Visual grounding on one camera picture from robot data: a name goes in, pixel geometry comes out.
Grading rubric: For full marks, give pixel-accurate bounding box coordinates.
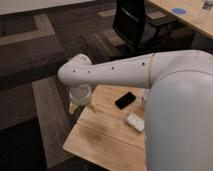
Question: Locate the white rectangular box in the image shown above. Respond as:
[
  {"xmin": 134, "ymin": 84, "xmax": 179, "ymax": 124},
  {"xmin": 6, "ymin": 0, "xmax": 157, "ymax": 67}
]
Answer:
[{"xmin": 126, "ymin": 113, "xmax": 144, "ymax": 132}]

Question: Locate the black office chair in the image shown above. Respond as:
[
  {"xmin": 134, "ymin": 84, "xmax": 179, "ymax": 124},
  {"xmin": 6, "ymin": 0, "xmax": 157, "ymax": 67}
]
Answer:
[{"xmin": 109, "ymin": 0, "xmax": 176, "ymax": 61}]

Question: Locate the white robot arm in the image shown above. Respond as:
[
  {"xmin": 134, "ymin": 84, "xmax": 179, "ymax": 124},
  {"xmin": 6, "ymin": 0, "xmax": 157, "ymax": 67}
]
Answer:
[{"xmin": 58, "ymin": 50, "xmax": 213, "ymax": 171}]

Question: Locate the blue round coaster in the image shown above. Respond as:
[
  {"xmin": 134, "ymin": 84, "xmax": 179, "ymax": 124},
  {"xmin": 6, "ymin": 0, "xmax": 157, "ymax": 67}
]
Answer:
[{"xmin": 172, "ymin": 8, "xmax": 186, "ymax": 14}]

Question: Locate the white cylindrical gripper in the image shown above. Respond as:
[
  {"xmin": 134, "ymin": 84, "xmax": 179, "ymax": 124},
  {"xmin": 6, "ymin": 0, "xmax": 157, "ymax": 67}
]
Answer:
[{"xmin": 69, "ymin": 85, "xmax": 96, "ymax": 114}]

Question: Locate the black smartphone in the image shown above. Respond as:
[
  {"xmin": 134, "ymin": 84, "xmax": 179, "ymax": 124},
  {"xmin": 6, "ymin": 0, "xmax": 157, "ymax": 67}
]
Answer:
[{"xmin": 115, "ymin": 92, "xmax": 136, "ymax": 109}]

